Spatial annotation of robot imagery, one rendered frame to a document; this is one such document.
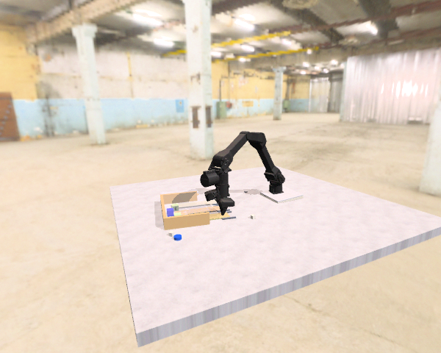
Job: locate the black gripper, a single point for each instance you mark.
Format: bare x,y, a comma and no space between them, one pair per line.
224,201

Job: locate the orange strip with green lines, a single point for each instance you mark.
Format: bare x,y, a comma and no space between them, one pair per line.
218,216

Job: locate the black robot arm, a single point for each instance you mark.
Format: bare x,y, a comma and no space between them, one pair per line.
224,158

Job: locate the orange strip with blue dots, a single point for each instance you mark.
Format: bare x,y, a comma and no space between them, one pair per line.
213,209

